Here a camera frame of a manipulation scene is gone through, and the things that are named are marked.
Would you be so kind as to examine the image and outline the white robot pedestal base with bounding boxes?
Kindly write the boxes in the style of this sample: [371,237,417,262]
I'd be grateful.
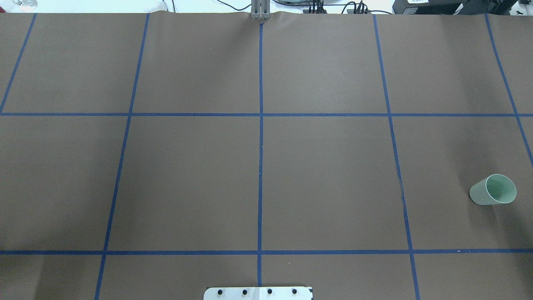
[203,286,314,300]

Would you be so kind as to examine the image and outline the brown paper table cover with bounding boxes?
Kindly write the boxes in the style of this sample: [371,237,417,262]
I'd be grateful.
[0,11,532,300]

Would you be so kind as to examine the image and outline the aluminium frame post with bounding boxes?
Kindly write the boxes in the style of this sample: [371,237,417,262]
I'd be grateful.
[251,0,271,20]

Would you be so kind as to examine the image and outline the green plastic cup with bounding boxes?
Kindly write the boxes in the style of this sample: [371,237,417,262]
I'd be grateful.
[468,173,517,205]

